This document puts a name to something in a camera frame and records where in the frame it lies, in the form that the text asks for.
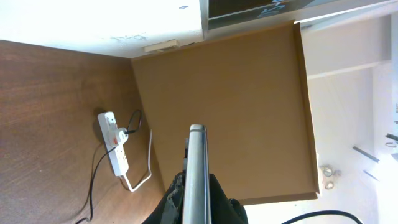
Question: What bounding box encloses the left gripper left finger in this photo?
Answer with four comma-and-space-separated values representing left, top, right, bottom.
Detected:
142, 173, 185, 224

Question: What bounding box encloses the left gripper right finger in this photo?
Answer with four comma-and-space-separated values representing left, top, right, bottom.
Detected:
209, 174, 248, 224

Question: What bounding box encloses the black smartphone with white circles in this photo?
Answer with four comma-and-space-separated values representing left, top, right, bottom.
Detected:
182, 124, 211, 224

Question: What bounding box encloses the black charging cable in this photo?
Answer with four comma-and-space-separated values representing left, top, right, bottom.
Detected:
74, 109, 142, 224

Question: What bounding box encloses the white USB charger plug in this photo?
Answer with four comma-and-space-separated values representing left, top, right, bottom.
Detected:
108, 128, 128, 147

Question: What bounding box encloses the white power strip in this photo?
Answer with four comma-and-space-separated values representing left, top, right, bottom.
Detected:
98, 112, 129, 177

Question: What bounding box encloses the white power strip cord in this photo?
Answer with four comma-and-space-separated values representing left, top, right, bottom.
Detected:
121, 129, 153, 193

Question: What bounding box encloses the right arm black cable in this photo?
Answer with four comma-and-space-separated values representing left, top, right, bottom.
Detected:
281, 210, 364, 224

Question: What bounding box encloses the white wall socket box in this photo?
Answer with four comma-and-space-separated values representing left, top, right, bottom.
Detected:
144, 40, 180, 54

